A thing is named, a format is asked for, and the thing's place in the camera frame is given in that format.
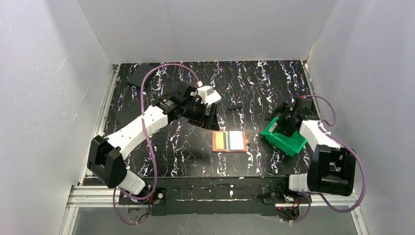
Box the gold credit card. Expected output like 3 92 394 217
215 132 224 150

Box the tan leather card holder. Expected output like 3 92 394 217
212 131 248 152

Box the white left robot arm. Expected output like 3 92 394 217
87 82 222 200

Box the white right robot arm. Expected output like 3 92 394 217
261 95 356 196

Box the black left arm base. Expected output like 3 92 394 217
115 186 167 207

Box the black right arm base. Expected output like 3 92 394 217
257 185 302 206

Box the flat black card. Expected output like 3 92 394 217
116 103 142 128

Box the white rectangular box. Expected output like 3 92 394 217
206 90 222 106

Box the small black bar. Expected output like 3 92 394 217
227 103 243 110

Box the green plastic bin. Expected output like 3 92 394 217
261 117 307 157

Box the black rectangular box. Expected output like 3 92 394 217
127 64 155 89

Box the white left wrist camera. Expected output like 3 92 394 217
196 81 215 104

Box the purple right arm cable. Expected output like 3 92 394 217
292 94 368 223

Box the aluminium frame rail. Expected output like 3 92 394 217
60 183 370 235

